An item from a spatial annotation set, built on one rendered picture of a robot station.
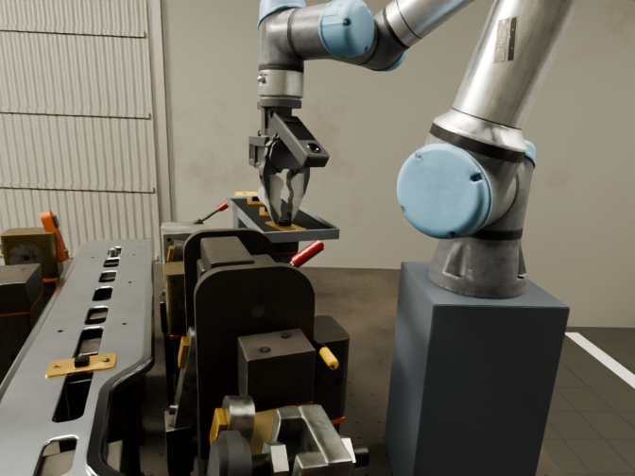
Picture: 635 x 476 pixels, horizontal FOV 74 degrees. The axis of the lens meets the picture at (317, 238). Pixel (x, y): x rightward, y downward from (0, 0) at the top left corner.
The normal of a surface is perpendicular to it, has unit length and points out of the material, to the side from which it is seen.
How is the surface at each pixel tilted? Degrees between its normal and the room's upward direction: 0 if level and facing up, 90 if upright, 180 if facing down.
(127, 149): 90
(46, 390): 0
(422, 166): 97
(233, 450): 21
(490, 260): 73
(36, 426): 0
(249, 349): 0
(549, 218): 90
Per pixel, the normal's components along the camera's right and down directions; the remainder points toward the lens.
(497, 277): 0.08, -0.05
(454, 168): -0.65, 0.29
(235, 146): 0.04, 0.25
